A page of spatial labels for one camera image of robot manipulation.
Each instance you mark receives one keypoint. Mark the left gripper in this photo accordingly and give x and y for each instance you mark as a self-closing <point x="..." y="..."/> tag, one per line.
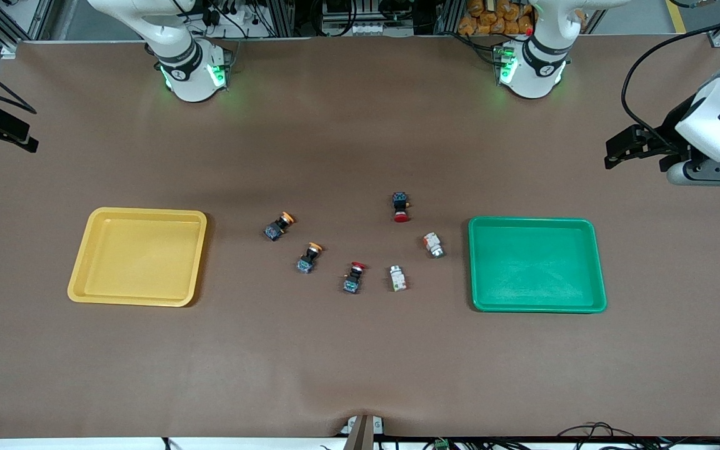
<point x="670" y="128"/>

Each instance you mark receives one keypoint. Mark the white green push button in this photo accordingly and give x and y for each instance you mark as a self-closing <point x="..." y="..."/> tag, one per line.
<point x="433" y="244"/>
<point x="397" y="279"/>

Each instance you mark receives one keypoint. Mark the yellow push button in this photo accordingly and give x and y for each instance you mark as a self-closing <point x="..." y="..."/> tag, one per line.
<point x="279" y="225"/>
<point x="308" y="257"/>

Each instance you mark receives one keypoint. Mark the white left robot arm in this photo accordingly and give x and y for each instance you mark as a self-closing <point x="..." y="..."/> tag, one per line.
<point x="532" y="78"/>

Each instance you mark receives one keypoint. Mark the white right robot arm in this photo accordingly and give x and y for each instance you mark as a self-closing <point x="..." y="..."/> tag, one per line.
<point x="191" y="81"/>

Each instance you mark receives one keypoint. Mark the green plastic tray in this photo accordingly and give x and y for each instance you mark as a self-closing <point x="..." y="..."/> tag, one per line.
<point x="535" y="265"/>

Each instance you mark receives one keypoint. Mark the yellow plastic tray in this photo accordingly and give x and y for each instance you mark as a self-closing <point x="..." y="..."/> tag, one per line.
<point x="138" y="256"/>

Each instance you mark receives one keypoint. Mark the pile of orange objects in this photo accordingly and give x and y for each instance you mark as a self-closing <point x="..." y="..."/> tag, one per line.
<point x="491" y="19"/>

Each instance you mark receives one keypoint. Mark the red push button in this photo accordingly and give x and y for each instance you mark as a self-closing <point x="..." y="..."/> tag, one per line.
<point x="400" y="207"/>
<point x="354" y="277"/>

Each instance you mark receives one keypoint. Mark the white power strip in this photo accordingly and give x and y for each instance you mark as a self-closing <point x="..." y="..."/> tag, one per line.
<point x="366" y="29"/>

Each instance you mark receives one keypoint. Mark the brown table cover sheet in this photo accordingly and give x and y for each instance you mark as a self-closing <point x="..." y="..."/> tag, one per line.
<point x="360" y="350"/>

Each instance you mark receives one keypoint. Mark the small green connector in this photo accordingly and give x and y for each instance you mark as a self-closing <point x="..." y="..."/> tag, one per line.
<point x="441" y="444"/>

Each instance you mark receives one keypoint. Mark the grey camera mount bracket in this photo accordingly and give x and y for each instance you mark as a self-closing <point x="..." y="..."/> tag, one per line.
<point x="363" y="431"/>

